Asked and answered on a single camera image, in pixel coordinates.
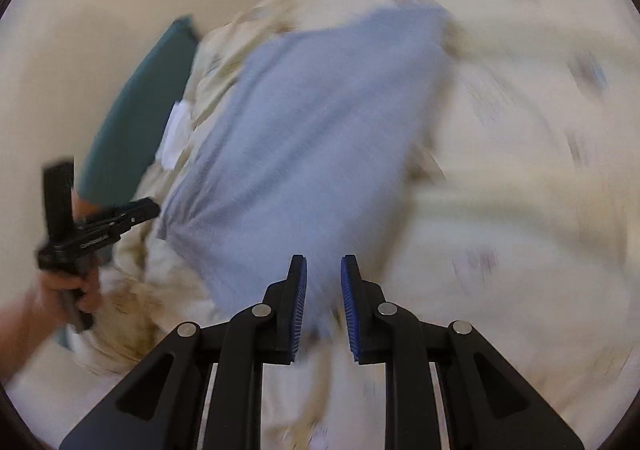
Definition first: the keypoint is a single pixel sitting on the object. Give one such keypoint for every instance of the small white cloth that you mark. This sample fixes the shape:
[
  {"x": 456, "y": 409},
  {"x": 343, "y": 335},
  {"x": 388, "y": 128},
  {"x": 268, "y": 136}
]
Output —
[{"x": 175, "y": 130}]

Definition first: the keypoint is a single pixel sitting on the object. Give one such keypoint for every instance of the person's left hand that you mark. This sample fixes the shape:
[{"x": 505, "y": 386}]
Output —
[{"x": 94, "y": 287}]

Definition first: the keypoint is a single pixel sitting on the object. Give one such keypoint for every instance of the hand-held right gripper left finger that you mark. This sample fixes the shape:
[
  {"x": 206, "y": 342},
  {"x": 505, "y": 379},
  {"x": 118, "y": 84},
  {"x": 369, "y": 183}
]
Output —
[{"x": 299, "y": 310}]

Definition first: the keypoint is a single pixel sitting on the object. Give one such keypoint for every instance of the yellow bear print duvet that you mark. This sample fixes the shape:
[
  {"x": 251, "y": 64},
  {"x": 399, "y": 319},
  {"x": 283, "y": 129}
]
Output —
[{"x": 525, "y": 180}]

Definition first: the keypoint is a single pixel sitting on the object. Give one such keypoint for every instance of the teal padded headboard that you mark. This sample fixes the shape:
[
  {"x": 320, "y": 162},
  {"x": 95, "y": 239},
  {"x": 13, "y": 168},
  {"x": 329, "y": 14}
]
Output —
[{"x": 140, "y": 110}]

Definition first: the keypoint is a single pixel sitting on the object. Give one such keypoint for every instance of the light blue shirt black sleeves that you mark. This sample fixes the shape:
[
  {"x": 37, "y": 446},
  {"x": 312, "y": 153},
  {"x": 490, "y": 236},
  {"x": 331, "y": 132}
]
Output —
[{"x": 310, "y": 140}]

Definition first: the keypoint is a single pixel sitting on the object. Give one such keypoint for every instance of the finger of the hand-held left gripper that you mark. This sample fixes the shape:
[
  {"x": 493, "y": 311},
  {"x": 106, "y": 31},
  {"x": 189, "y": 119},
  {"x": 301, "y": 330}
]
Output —
[{"x": 140, "y": 211}]

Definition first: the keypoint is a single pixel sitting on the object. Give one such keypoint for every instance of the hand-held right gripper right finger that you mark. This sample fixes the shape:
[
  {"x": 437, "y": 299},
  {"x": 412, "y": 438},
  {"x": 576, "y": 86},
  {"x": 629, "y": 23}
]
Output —
[{"x": 348, "y": 310}]

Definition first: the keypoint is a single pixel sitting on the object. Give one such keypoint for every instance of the person's left forearm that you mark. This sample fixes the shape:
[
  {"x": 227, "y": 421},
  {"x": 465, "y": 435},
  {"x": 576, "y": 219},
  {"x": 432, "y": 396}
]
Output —
[{"x": 20, "y": 335}]

